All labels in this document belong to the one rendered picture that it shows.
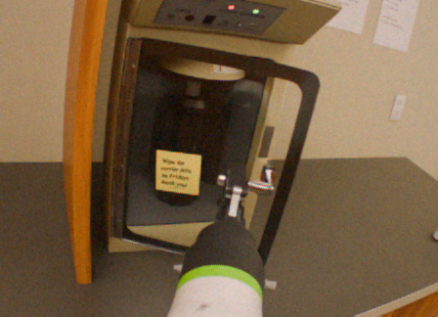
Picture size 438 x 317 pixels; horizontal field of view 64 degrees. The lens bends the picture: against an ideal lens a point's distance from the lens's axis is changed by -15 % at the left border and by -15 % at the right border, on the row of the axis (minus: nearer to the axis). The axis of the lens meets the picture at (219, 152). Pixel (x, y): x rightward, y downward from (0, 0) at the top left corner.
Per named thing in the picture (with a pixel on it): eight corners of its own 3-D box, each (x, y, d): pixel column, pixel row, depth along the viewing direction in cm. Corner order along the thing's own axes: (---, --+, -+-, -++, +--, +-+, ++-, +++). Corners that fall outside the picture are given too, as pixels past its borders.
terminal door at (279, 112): (114, 236, 78) (133, 35, 61) (263, 269, 78) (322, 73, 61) (113, 238, 77) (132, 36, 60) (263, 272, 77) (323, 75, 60)
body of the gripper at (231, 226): (246, 292, 48) (248, 249, 56) (263, 242, 44) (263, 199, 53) (187, 281, 48) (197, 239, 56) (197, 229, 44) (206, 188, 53)
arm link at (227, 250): (173, 254, 39) (165, 311, 43) (287, 276, 39) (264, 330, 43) (183, 221, 44) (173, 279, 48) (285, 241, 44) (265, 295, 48)
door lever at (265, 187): (218, 172, 69) (221, 158, 68) (274, 184, 69) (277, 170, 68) (215, 188, 64) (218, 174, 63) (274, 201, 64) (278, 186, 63)
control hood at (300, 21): (126, 22, 60) (137, -36, 56) (296, 42, 74) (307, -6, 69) (140, 36, 51) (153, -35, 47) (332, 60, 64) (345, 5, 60)
